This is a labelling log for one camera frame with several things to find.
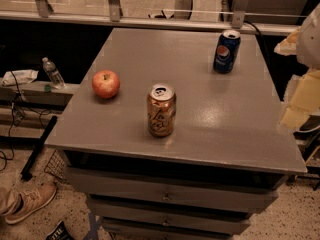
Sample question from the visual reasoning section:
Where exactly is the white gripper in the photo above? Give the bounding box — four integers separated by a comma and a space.
274, 3, 320, 130

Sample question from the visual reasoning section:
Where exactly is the blue pepsi can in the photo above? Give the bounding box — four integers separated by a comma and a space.
213, 29, 241, 74

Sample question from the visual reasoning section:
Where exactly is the orange soda can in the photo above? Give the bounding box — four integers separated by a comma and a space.
147, 83, 176, 137

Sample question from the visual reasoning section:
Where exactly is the grey drawer cabinet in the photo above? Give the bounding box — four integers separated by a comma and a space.
47, 28, 305, 240

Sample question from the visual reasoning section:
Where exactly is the red apple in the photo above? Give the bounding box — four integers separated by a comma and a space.
92, 70, 120, 99

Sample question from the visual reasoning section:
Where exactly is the clear plastic water bottle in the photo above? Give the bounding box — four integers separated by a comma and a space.
42, 57, 65, 89

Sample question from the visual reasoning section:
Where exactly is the white crumpled cloth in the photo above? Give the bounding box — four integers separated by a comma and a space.
2, 69, 38, 86

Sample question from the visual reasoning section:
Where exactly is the black snack bag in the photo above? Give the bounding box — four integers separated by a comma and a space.
46, 221, 74, 240

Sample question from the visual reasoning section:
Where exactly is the tan sneaker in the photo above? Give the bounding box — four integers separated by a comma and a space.
1, 181, 57, 225

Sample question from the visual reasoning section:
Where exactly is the black rod tool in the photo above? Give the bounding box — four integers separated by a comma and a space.
21, 116, 57, 181

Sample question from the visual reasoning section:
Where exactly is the wire mesh basket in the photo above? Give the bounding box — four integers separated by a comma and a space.
44, 150, 69, 184

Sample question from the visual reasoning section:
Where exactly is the black floor cable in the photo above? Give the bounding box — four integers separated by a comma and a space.
0, 70, 51, 172

